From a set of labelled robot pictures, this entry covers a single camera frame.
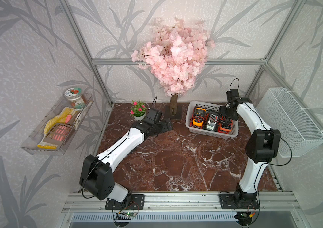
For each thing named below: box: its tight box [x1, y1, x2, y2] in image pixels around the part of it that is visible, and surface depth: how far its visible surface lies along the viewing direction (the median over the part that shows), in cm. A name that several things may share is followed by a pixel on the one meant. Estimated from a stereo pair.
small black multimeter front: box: [206, 113, 219, 132], surface depth 95 cm
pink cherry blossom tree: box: [131, 16, 216, 114], surface depth 73 cm
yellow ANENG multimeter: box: [189, 106, 207, 129], surface depth 98 cm
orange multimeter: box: [217, 123, 233, 135], surface depth 93 cm
